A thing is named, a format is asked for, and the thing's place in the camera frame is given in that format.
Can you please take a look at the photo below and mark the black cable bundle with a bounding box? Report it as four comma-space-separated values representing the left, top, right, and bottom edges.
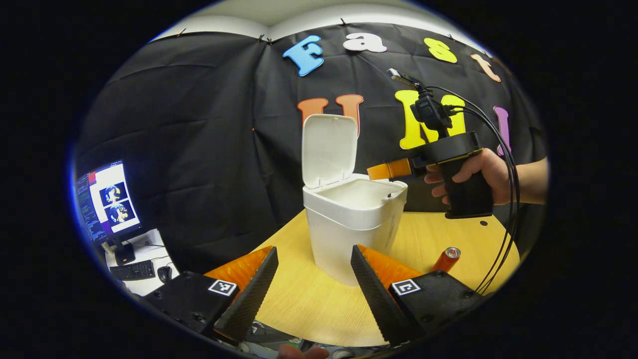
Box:
424, 86, 521, 295

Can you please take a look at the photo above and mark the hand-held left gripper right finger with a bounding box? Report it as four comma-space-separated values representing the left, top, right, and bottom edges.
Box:
350, 244, 484, 347

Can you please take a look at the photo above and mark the wooden desktop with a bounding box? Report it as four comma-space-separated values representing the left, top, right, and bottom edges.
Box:
252, 209, 521, 348

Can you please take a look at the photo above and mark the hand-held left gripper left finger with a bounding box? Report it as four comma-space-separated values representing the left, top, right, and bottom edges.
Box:
145, 245, 280, 345

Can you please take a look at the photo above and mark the white desktop garbage bin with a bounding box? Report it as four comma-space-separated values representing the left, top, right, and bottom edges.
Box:
302, 114, 408, 287

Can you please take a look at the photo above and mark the black backdrop cloth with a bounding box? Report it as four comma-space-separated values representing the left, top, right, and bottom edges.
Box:
75, 22, 549, 275

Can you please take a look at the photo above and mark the red pop can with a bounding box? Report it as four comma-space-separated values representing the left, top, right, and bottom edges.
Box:
431, 247, 462, 274

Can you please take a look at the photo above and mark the computer monitor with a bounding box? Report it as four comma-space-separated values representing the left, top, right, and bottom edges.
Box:
75, 160, 145, 266

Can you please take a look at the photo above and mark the black keyboard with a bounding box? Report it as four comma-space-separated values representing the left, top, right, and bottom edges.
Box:
109, 259, 156, 281

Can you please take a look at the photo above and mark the white side desk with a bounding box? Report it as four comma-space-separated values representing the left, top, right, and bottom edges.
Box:
102, 228, 181, 297

